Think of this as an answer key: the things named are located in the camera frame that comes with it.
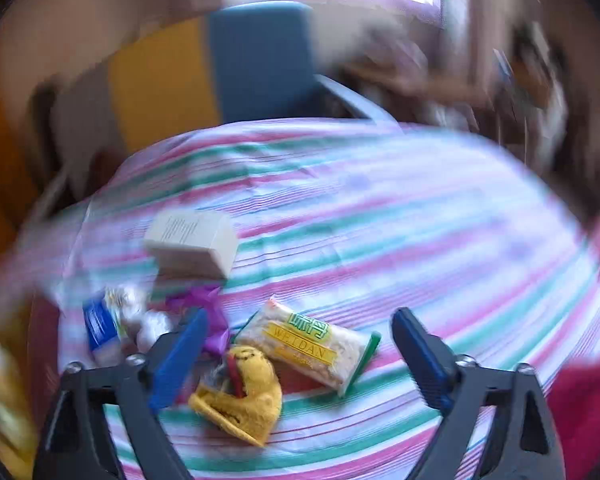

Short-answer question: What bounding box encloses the white paper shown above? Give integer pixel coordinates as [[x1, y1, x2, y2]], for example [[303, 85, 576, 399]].
[[115, 285, 173, 356]]

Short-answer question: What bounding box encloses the cream rectangular box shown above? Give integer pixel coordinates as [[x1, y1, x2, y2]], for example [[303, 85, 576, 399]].
[[142, 208, 239, 281]]

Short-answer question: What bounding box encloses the grey yellow blue chair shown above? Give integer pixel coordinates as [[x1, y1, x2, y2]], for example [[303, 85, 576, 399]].
[[30, 1, 331, 196]]

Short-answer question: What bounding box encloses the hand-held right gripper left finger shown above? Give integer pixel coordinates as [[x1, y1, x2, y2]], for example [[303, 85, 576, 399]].
[[32, 307, 210, 480]]

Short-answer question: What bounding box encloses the grey metal rail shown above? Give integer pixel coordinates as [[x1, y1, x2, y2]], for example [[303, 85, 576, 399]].
[[315, 75, 396, 123]]

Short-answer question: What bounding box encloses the red cloth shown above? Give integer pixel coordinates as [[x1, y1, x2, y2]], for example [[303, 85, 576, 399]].
[[547, 360, 600, 480]]

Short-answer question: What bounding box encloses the purple wrapper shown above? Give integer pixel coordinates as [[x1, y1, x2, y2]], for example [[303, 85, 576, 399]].
[[165, 284, 231, 356]]

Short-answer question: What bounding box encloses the yellow plush toy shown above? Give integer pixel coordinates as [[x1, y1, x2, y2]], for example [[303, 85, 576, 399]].
[[187, 342, 283, 448]]

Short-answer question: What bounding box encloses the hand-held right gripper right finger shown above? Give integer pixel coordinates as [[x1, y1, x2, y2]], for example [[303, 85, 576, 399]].
[[391, 307, 567, 480]]

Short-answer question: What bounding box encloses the wooden wardrobe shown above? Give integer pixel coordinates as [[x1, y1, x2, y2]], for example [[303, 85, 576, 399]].
[[0, 50, 46, 241]]

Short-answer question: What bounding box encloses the rice cracker snack packet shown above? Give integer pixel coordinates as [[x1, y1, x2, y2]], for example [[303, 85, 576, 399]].
[[234, 296, 382, 398]]

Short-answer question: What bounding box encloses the cluttered wooden desk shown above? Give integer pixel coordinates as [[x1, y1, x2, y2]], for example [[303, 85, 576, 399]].
[[340, 20, 571, 161]]

